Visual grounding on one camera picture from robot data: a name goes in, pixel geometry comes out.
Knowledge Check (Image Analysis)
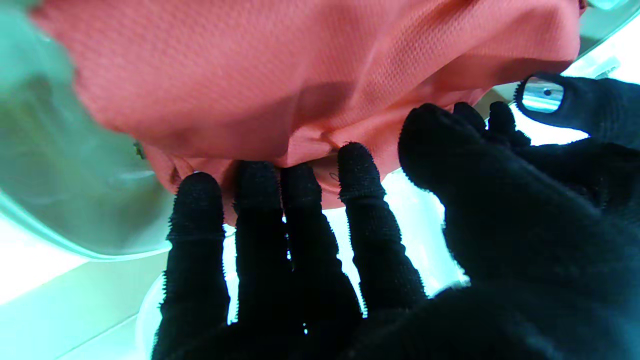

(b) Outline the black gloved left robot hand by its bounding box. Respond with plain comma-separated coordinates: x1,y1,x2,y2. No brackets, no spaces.
452,72,640,223

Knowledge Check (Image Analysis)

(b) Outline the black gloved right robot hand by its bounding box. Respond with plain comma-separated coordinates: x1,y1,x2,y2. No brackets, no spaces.
152,102,640,360

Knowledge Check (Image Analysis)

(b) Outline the red shirt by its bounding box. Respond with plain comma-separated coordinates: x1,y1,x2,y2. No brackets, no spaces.
30,0,587,226

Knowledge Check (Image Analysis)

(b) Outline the beige hard-shell suitcase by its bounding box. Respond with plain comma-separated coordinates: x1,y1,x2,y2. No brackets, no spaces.
0,0,640,262

